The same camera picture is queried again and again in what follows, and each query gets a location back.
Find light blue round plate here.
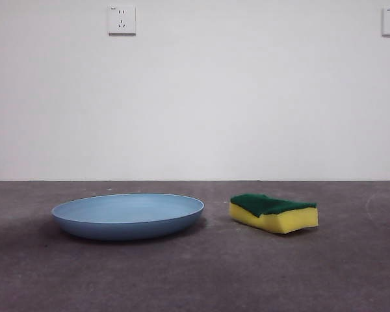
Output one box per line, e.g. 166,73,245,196
51,193,205,242

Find yellow sponge with green pad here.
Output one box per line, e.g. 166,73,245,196
229,193,319,235

